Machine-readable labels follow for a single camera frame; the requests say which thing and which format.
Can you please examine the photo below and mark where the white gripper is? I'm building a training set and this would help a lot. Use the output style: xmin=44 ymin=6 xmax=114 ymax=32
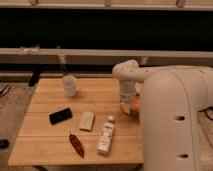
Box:
xmin=119 ymin=81 xmax=136 ymax=114

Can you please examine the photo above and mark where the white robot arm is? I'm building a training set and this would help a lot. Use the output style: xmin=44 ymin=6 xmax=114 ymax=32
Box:
xmin=112 ymin=60 xmax=213 ymax=171

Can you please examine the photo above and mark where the beige rectangular block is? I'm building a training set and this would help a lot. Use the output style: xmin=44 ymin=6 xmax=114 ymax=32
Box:
xmin=79 ymin=112 xmax=95 ymax=131

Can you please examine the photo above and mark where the clear plastic cup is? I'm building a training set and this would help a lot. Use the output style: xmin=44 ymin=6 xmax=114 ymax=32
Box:
xmin=61 ymin=75 xmax=77 ymax=97

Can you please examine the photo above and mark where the white lotion bottle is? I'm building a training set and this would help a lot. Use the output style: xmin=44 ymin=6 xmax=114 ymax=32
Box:
xmin=97 ymin=115 xmax=114 ymax=155

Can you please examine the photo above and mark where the black rectangular phone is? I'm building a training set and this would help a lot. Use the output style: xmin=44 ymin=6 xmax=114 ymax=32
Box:
xmin=49 ymin=108 xmax=72 ymax=125

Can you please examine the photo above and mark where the black table leg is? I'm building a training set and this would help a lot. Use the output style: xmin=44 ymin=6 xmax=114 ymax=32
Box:
xmin=28 ymin=65 xmax=41 ymax=87

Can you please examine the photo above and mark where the black object on floor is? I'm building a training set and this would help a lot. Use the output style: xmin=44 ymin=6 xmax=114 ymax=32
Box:
xmin=0 ymin=139 xmax=10 ymax=149

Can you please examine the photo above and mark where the black cable at right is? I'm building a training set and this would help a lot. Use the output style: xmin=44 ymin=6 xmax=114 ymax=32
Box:
xmin=198 ymin=105 xmax=213 ymax=121

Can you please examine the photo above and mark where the black cable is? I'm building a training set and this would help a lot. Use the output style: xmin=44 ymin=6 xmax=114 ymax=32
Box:
xmin=0 ymin=83 xmax=12 ymax=98
xmin=198 ymin=105 xmax=213 ymax=121

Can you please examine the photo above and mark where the black cable at left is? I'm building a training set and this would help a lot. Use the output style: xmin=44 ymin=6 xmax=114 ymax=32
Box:
xmin=0 ymin=83 xmax=12 ymax=98

